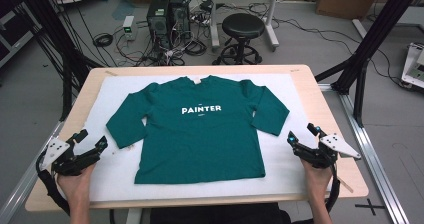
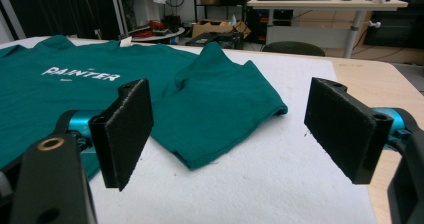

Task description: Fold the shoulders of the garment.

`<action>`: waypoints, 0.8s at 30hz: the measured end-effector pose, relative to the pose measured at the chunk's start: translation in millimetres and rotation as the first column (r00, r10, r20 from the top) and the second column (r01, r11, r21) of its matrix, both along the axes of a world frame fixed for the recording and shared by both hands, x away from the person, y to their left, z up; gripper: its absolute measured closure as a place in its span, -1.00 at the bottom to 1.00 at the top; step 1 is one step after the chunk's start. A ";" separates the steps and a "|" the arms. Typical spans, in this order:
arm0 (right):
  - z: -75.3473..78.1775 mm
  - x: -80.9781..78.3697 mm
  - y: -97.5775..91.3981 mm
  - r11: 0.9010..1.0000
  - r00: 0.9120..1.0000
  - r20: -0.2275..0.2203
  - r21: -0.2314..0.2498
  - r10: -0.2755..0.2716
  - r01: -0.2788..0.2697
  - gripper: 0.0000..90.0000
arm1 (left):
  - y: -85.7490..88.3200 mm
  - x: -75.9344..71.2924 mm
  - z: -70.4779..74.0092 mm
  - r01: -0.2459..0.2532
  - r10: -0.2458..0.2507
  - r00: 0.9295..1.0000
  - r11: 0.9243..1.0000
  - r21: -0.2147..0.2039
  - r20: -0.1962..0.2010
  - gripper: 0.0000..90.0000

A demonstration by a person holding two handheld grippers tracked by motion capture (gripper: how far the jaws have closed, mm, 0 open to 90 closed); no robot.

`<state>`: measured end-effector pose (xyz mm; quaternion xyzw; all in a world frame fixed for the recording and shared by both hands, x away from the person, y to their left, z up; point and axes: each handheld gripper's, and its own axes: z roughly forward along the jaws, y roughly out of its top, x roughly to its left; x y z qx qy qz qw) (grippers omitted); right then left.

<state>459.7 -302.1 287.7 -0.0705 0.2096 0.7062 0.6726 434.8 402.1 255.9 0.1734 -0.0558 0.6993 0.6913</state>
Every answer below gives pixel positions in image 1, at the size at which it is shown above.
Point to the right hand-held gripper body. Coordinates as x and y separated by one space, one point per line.
321 155

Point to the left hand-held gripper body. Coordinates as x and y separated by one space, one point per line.
71 162

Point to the green long-sleeve shirt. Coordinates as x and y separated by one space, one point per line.
200 144

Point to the person's right hand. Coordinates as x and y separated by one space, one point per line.
317 180

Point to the person's left hand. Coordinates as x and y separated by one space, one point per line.
77 187

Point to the white foam mat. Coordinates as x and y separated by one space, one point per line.
283 174

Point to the tan tape strip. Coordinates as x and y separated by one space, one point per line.
346 185

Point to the person's dark clothing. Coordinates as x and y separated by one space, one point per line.
216 214

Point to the white machine with circuit board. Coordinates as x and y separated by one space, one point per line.
413 67

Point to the white box with green display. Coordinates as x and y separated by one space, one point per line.
128 27

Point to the black round stool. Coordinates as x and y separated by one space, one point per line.
242 25

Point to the large cardboard box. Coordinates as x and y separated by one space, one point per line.
346 0

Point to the black computer tower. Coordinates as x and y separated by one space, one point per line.
180 14
157 19

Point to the aluminium floor rail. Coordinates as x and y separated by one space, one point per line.
23 184
373 157

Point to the black metal frame stand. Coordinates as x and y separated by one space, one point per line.
56 44
370 47

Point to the white desk frame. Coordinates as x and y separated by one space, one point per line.
271 24

